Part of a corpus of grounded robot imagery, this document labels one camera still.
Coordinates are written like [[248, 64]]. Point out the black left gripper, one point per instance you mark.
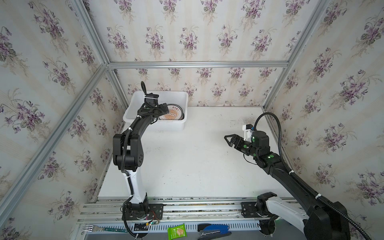
[[151, 98]]

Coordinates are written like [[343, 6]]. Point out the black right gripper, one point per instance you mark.
[[239, 144]]

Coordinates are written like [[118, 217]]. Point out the white plate orange fan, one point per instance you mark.
[[176, 113]]

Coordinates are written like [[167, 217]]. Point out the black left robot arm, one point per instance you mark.
[[128, 153]]

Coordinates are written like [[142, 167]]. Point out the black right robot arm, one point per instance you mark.
[[317, 217]]

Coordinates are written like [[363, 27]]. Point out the white plastic bin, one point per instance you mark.
[[178, 98]]

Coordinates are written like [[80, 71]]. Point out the blue black stapler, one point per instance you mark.
[[213, 231]]

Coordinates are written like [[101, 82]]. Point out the green snack packet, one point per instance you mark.
[[177, 232]]

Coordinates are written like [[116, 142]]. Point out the green circuit board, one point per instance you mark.
[[116, 230]]

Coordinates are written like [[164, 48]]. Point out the metal fork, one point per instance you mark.
[[92, 228]]

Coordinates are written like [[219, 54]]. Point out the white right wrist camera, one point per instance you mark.
[[248, 131]]

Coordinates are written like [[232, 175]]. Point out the aluminium frame top bar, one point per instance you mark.
[[197, 64]]

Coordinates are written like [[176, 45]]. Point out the aluminium rail base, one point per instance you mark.
[[170, 212]]

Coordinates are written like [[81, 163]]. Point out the aluminium frame post left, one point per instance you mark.
[[99, 51]]

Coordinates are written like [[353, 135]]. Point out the aluminium frame post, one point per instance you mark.
[[305, 36], [99, 51]]

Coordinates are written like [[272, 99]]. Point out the aluminium frame post right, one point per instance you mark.
[[305, 36]]

